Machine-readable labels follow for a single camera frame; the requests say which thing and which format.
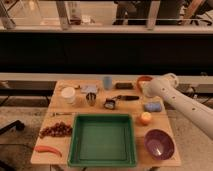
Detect orange bowl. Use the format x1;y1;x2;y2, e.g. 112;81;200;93
136;75;153;92

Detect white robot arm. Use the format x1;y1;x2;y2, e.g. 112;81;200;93
142;73;213;140

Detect light blue cup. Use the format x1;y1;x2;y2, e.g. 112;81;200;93
103;76;112;90

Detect black rectangular block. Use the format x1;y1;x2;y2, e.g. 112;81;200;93
115;83;133;89

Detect grey folded cloth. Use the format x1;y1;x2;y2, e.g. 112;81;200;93
81;85;98;93

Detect white cup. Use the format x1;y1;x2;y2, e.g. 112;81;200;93
61;87;76;104

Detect blue sponge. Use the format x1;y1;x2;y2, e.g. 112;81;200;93
144;102;162;112

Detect orange fruit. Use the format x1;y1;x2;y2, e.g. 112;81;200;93
140;112;152;125

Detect green plastic tray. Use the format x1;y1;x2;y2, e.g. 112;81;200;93
67;114;137;167

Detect bunch of red grapes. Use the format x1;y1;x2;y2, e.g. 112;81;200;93
39;122;72;138

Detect wooden table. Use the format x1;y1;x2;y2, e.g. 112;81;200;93
41;80;181;169

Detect purple bowl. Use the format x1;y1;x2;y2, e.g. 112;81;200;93
144;129;175;160

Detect orange carrot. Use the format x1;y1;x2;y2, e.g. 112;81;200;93
34;145;62;157

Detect black chair base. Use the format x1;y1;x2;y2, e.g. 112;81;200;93
0;120;25;135

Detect black handled peeler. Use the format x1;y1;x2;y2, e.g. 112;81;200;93
112;95;139;101

